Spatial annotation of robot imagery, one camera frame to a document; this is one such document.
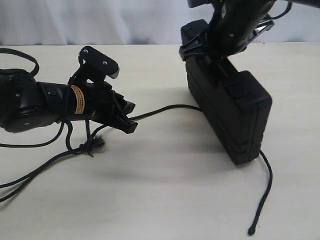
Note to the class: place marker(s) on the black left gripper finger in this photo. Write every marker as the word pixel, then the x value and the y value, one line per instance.
pixel 122 107
pixel 121 122

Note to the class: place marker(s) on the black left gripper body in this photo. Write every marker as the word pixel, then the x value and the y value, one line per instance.
pixel 91 97

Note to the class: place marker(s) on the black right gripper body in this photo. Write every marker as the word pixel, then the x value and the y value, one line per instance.
pixel 226 37

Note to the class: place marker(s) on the black plastic carrying case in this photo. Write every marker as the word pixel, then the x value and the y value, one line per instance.
pixel 234 103

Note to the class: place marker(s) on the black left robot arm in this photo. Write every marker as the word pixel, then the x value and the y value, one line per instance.
pixel 26 104

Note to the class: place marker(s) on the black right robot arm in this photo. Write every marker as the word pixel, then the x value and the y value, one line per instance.
pixel 246 8

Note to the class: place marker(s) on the white backdrop curtain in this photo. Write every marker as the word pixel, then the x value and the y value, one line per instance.
pixel 97 22

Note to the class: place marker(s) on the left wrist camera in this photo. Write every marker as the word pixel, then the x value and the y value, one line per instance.
pixel 99 61

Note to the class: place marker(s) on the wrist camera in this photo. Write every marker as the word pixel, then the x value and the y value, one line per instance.
pixel 99 61
pixel 265 24

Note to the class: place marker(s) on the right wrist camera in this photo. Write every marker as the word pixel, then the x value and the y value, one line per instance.
pixel 265 24

